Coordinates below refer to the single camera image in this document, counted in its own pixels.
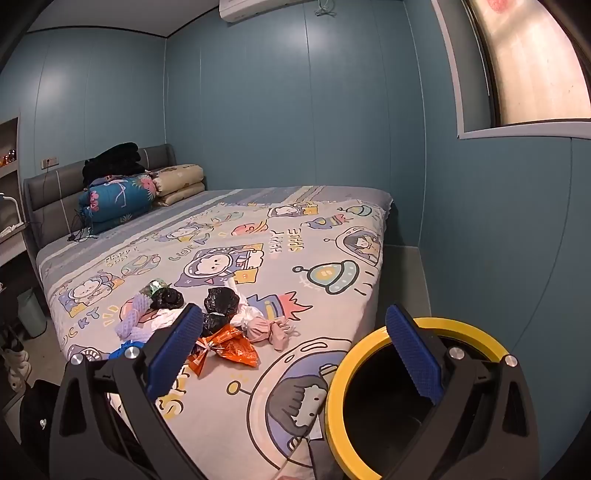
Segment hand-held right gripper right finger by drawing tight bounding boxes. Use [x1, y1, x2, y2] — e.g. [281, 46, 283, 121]
[382, 303, 542, 480]

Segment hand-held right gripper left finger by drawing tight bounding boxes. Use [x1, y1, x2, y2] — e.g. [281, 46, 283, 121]
[48, 303, 209, 480]

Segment small black plastic bag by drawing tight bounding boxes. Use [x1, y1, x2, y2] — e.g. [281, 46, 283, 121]
[148, 287, 184, 311]

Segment purple foam net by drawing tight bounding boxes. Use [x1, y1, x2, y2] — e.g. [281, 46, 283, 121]
[113, 293, 153, 342]

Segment blue wrapper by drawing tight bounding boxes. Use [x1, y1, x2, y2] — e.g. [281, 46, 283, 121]
[108, 340, 146, 361]

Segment large orange wrapper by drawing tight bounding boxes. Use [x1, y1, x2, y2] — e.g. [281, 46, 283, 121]
[196, 324, 259, 368]

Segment large black plastic bag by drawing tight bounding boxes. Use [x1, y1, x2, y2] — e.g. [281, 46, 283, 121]
[202, 287, 241, 337]

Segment yellow-rimmed black trash bin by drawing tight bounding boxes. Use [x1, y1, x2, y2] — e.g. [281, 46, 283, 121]
[324, 316, 514, 480]

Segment small orange wrapper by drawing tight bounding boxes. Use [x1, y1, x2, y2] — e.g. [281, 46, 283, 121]
[187, 348, 215, 377]

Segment green wrapper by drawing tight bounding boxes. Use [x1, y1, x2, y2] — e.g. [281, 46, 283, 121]
[141, 278, 172, 301]

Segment twisted white plastic bag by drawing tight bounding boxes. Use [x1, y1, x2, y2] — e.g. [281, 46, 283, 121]
[228, 277, 269, 330]

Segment green waste basket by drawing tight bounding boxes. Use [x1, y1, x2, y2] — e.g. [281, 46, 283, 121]
[17, 287, 48, 337]

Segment bed with cartoon printed sheet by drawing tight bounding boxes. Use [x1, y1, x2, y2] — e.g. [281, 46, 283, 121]
[36, 185, 395, 480]

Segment blue floral folded quilt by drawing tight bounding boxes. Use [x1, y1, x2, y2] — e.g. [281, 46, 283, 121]
[76, 174, 160, 236]

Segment beige pillows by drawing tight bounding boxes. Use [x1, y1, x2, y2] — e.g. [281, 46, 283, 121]
[152, 164, 205, 208]

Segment grey desk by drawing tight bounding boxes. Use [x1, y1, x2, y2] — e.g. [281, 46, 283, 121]
[0, 222, 29, 271]

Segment grey padded headboard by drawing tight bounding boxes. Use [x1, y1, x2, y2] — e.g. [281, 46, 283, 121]
[23, 143, 176, 254]

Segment black clothing pile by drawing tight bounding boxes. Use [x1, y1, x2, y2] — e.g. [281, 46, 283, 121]
[82, 142, 147, 189]

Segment white desk lamp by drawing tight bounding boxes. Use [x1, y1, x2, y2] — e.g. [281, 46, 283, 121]
[0, 191, 25, 232]

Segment grey-framed window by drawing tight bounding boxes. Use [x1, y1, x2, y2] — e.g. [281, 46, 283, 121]
[431, 0, 591, 140]

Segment white air conditioner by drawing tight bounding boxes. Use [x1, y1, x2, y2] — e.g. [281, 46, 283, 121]
[218, 0, 296, 23]

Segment black cable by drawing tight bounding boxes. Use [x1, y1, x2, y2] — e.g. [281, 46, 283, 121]
[67, 185, 100, 243]

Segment wall shelf with lights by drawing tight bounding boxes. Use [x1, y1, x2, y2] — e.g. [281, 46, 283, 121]
[0, 115, 21, 185]

